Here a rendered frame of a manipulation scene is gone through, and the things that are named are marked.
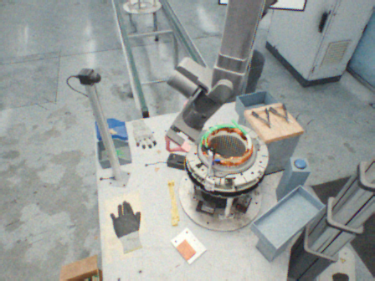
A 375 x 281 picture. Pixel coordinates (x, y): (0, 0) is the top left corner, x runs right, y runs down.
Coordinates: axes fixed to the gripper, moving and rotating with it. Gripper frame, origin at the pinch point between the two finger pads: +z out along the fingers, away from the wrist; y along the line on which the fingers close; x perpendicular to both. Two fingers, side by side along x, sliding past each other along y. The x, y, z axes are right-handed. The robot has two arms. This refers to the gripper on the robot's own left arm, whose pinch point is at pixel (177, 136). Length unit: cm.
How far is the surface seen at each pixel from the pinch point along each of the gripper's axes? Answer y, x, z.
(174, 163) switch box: -31, 13, 56
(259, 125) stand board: -46, 32, 18
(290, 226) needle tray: -6, 51, 12
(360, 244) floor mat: -69, 159, 67
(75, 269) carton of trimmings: 20, 6, 134
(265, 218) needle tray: -5.6, 43.4, 15.8
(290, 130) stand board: -49, 43, 11
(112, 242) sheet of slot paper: 14, 8, 64
